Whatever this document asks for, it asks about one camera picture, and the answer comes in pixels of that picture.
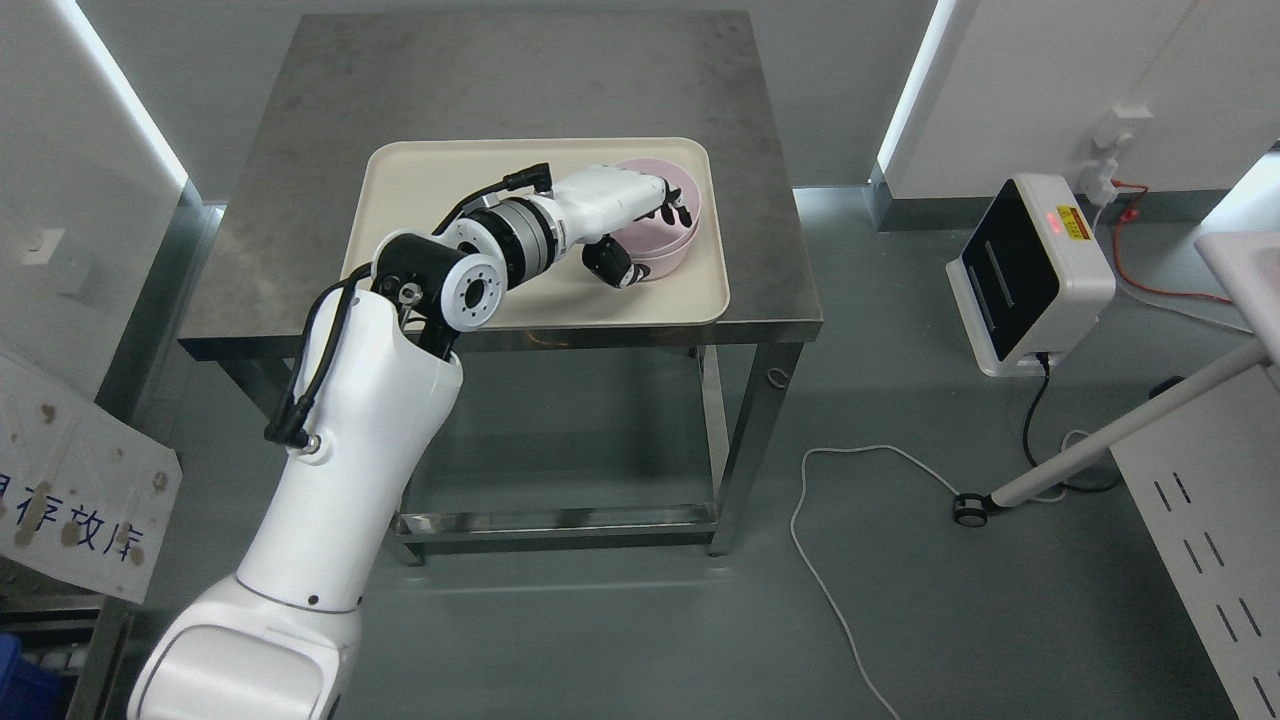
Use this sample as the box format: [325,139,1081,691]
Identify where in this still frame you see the white floor cable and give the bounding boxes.
[788,445,963,720]

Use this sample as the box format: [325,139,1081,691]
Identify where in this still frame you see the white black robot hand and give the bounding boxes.
[549,165,701,261]

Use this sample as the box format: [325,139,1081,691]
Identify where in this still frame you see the beige plastic tray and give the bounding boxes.
[342,137,731,333]

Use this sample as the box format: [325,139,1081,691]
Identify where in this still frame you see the white cart leg with caster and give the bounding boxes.
[951,340,1277,528]

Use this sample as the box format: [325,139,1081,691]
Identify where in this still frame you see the white wall socket plug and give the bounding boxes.
[1078,104,1153,208]

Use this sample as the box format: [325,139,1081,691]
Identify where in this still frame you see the white black charging device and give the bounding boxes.
[945,173,1116,378]

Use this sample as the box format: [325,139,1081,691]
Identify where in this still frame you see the white perforated cabinet panel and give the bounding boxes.
[1111,366,1279,719]

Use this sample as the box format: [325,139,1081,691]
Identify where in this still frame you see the red cable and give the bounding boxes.
[1110,179,1234,306]

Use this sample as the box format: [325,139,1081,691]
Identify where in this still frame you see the white sign with blue text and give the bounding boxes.
[1,356,183,603]

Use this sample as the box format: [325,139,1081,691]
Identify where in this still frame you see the black power cable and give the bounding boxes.
[1021,352,1123,495]

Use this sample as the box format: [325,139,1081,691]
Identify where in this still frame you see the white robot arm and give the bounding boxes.
[125,163,563,719]

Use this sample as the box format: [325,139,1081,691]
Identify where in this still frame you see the stainless steel table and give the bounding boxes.
[178,8,823,565]

